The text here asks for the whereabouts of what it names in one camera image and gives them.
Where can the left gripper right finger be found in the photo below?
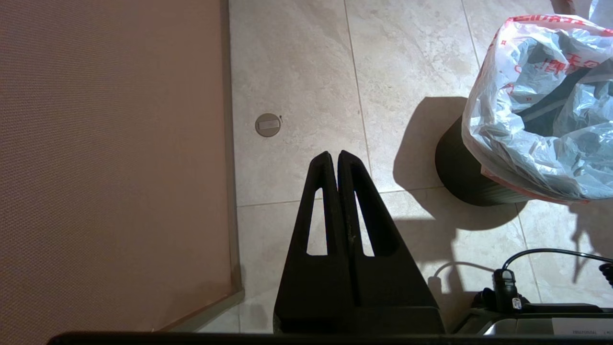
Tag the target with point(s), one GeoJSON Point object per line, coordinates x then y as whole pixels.
{"type": "Point", "coordinates": [392, 297]}

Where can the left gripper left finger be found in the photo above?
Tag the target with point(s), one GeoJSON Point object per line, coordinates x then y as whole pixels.
{"type": "Point", "coordinates": [316, 292]}

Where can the black round trash bin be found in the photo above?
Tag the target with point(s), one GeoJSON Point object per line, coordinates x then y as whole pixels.
{"type": "Point", "coordinates": [459, 172]}

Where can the round metal floor drain cover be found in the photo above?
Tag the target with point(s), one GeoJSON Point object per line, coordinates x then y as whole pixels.
{"type": "Point", "coordinates": [268, 125]}

